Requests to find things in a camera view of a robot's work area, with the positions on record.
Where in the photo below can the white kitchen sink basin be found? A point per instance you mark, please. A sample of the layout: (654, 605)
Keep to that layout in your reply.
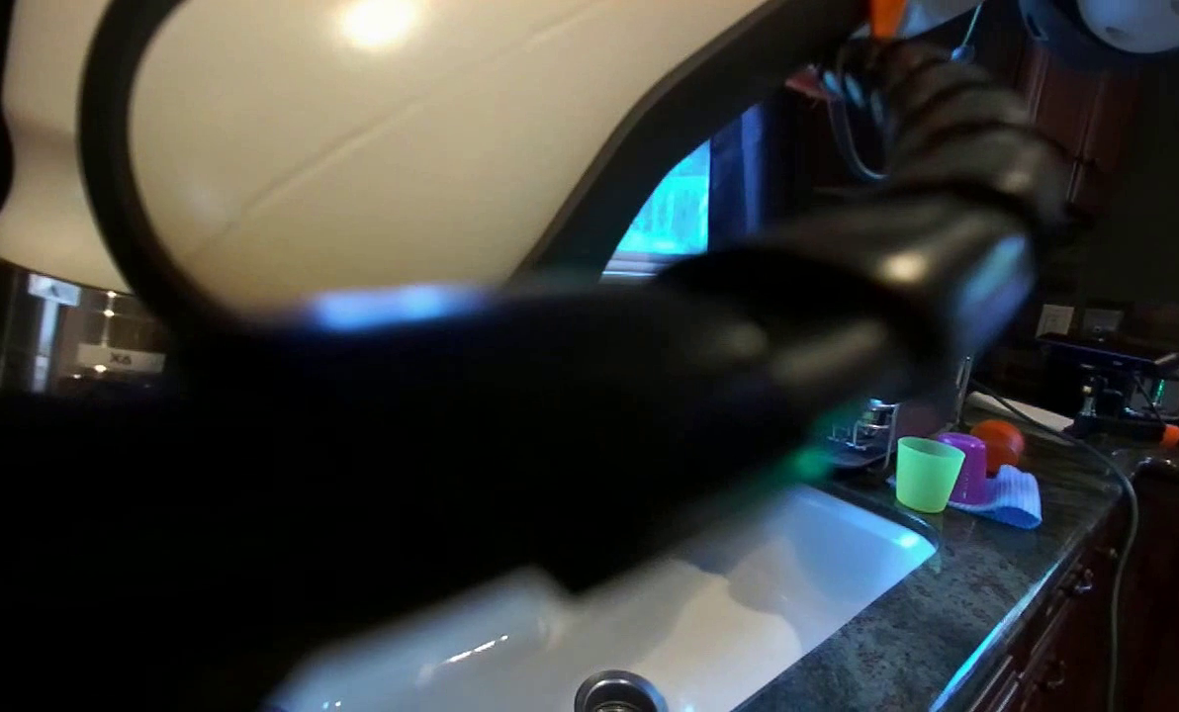
(802, 568)

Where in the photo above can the steel sink drain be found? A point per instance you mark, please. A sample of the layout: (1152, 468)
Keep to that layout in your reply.
(620, 693)

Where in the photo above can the kitchen window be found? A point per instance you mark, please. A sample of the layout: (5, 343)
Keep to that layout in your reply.
(674, 217)

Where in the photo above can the lime green plastic cup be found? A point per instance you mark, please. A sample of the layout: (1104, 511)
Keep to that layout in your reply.
(926, 476)

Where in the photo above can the purple plastic cup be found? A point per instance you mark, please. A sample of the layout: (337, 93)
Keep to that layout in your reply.
(976, 460)

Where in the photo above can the orange round object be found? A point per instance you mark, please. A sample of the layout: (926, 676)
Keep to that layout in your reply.
(1003, 442)

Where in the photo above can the blue striped dish cloth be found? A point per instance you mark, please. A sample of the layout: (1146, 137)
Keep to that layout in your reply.
(1010, 504)

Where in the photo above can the black countertop appliance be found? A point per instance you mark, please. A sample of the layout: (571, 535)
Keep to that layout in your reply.
(1114, 382)

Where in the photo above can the small orange object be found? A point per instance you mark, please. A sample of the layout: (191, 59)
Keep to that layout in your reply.
(1168, 438)

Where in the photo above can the wall outlet plate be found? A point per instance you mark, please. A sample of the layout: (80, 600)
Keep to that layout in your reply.
(1100, 322)
(1057, 322)

